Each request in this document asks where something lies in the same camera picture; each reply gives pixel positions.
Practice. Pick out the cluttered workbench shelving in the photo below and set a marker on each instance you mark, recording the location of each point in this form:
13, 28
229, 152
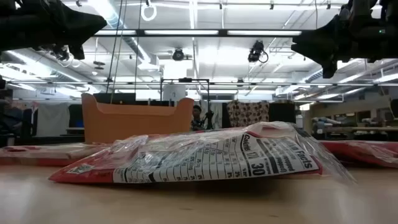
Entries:
351, 124

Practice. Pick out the black metal stand frame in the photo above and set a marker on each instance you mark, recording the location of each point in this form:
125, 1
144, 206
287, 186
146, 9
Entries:
185, 80

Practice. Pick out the brown patterned cloth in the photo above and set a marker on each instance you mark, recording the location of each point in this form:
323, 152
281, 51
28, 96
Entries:
247, 113

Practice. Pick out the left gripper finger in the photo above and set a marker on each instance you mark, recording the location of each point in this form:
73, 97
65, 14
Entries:
84, 26
77, 51

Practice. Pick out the black ceiling spotlight cluster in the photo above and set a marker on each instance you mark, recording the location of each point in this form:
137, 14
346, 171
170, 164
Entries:
62, 55

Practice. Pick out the overhead LED light bar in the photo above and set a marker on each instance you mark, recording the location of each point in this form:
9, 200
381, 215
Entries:
186, 32

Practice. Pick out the white cylinder tank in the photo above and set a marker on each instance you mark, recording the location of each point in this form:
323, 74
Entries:
174, 92

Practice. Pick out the seated person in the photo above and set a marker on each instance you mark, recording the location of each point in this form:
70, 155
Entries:
196, 119

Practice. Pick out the black aluminium table frame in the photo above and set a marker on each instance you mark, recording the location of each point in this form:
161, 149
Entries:
46, 140

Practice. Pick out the black cabinet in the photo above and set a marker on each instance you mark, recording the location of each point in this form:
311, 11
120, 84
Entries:
282, 112

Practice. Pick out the long horizontal black rail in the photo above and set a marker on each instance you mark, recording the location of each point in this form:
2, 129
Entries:
248, 84

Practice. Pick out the black railing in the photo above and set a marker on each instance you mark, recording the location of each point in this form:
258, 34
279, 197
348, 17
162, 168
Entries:
18, 124

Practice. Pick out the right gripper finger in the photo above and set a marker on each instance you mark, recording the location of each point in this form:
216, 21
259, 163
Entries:
329, 69
323, 43

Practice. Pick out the orange plastic basket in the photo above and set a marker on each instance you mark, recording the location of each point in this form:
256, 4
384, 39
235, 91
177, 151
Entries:
136, 127

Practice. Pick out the popcorn bag with nutrition label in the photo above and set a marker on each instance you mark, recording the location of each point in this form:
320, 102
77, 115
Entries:
202, 158

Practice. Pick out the red popcorn bag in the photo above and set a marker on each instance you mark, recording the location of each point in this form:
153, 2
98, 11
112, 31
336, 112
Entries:
367, 152
37, 154

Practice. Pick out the round black ceiling lamp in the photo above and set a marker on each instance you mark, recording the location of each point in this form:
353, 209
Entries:
178, 54

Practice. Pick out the white hanging cloth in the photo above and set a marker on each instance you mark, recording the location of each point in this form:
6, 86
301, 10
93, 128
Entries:
53, 119

